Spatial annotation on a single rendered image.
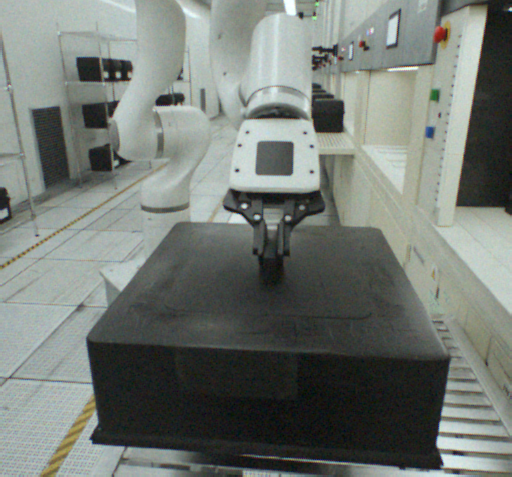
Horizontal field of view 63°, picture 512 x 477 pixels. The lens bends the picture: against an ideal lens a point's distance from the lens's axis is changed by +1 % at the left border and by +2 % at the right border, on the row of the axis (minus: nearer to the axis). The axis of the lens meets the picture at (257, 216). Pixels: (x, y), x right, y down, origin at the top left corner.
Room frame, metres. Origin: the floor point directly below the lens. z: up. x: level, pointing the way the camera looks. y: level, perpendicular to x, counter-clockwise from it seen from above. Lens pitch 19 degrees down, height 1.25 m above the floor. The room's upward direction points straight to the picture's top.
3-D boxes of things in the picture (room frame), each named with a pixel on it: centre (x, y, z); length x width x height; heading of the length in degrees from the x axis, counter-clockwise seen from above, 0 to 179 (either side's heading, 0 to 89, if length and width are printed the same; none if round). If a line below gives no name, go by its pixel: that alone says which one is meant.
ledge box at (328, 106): (3.67, -0.60, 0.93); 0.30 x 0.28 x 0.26; 171
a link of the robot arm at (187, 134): (1.01, 0.20, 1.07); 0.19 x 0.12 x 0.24; 123
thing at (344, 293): (0.41, -0.01, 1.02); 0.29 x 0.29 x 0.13; 85
